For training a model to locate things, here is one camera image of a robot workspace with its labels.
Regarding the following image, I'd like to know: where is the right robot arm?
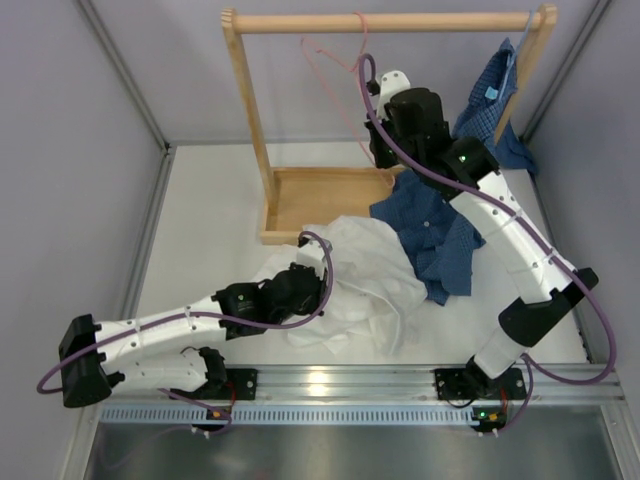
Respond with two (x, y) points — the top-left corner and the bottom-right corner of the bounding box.
(365, 86), (599, 399)

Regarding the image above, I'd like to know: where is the white shirt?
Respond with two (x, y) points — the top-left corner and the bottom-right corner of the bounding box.
(260, 216), (427, 363)

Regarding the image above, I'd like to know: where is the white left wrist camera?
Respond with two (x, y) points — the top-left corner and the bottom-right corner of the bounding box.
(295, 235), (333, 277)

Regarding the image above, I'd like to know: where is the aluminium mounting rail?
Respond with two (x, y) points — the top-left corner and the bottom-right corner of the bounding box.
(99, 363), (623, 402)

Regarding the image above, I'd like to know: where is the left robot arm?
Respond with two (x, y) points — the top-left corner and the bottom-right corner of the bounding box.
(58, 263), (332, 408)

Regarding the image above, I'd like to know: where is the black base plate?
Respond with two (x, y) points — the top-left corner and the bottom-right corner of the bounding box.
(434, 367), (477, 402)
(218, 368), (258, 401)

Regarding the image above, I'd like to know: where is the right aluminium frame post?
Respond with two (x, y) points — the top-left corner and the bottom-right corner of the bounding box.
(525, 1), (627, 243)

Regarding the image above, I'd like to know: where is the left aluminium frame post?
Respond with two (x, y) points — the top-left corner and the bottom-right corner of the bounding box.
(74, 0), (176, 236)

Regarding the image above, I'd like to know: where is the blue checkered shirt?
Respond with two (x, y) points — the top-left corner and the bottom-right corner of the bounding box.
(369, 39), (537, 305)

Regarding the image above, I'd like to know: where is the aluminium frame post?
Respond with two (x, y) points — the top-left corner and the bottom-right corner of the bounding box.
(525, 1), (627, 243)
(74, 0), (176, 236)

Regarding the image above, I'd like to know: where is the slotted grey cable duct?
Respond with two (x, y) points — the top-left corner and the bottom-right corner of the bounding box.
(100, 402), (499, 427)

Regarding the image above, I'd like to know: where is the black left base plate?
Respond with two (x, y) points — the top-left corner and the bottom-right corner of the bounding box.
(218, 368), (258, 401)

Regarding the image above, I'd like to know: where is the light blue wire hanger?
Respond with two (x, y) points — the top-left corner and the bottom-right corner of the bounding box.
(500, 10), (535, 95)

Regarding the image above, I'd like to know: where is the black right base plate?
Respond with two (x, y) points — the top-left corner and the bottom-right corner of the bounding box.
(434, 367), (477, 402)

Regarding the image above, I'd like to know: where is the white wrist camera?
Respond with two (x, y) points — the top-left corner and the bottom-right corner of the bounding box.
(295, 235), (333, 277)
(368, 70), (411, 121)

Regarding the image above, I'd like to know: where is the wooden clothes rack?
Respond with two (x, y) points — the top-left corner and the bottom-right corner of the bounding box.
(221, 4), (558, 245)

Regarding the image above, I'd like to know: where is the pink wire hanger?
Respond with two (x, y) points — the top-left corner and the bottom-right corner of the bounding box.
(300, 12), (395, 190)

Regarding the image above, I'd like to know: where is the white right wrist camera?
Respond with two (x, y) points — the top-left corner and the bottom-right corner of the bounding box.
(368, 70), (411, 121)

